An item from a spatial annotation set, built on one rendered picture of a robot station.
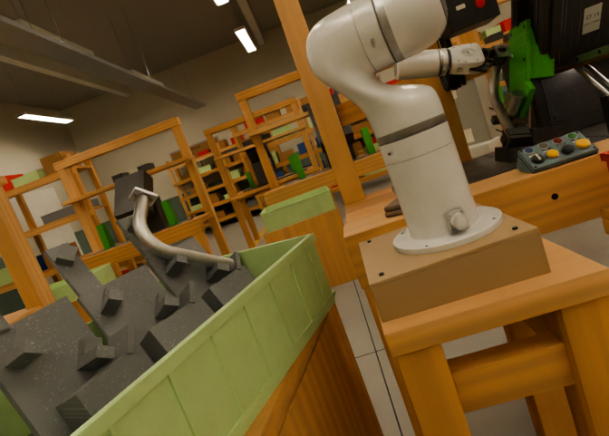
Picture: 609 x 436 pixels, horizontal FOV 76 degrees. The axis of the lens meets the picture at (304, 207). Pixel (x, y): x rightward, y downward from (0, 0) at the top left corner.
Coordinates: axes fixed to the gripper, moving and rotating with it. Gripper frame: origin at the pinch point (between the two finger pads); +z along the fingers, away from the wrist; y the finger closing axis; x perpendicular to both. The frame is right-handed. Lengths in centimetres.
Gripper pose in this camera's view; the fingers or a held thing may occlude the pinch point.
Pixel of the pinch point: (497, 56)
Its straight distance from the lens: 145.2
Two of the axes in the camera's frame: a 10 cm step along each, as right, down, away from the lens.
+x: 1.2, 5.6, 8.2
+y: 0.0, -8.2, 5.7
